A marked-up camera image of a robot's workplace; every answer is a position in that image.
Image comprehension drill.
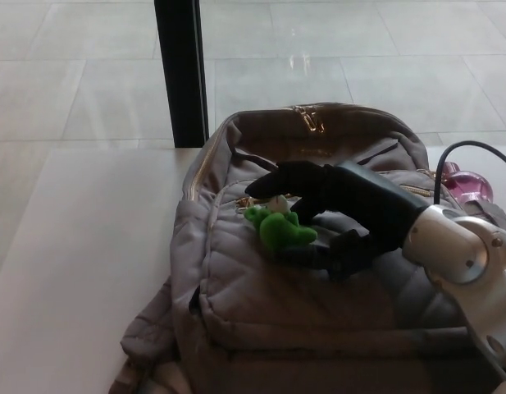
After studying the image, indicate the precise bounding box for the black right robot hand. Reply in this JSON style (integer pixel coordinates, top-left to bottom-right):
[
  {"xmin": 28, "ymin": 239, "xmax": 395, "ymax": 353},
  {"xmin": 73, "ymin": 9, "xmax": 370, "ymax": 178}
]
[{"xmin": 244, "ymin": 160, "xmax": 427, "ymax": 282}]

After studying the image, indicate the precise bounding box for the black vertical frame post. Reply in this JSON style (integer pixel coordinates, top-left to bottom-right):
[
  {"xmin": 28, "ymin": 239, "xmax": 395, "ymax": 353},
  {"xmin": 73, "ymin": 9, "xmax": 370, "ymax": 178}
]
[{"xmin": 153, "ymin": 0, "xmax": 211, "ymax": 149}]

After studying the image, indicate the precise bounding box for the grey quilted backpack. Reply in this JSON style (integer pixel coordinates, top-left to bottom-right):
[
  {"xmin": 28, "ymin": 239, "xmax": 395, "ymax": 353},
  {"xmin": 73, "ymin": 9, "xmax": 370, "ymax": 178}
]
[{"xmin": 107, "ymin": 102, "xmax": 506, "ymax": 394}]

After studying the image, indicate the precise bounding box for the green plush frog keychain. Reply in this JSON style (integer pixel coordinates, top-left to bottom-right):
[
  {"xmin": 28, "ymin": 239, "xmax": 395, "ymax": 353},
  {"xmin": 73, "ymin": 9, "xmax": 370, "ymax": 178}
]
[{"xmin": 243, "ymin": 195, "xmax": 319, "ymax": 256}]

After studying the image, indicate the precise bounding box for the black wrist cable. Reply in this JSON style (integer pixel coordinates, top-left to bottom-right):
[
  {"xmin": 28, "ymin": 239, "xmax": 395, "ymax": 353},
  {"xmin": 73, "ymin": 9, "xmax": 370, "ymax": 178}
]
[{"xmin": 431, "ymin": 140, "xmax": 506, "ymax": 206}]

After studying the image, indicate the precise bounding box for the pink glass perfume bottle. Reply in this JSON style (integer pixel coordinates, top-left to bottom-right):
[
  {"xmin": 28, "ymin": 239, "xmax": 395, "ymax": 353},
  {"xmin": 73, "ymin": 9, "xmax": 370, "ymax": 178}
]
[{"xmin": 442, "ymin": 161, "xmax": 495, "ymax": 204}]

